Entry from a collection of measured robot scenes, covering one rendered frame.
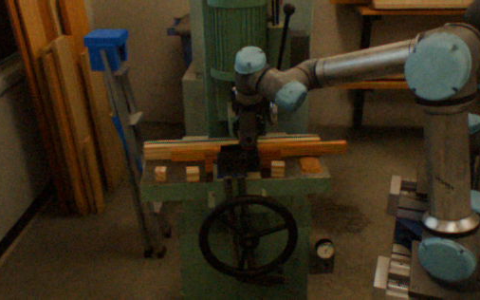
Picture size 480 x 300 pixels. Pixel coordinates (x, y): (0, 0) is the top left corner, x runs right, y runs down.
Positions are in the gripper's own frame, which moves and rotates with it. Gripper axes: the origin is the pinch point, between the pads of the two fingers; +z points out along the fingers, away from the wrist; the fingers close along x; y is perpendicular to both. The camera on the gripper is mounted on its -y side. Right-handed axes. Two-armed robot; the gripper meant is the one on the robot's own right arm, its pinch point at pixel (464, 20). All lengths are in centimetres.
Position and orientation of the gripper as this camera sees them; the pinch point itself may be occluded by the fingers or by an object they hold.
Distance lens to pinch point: 228.3
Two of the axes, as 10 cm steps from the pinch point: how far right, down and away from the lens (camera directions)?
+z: 0.8, -4.4, 8.9
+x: 9.9, -1.0, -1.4
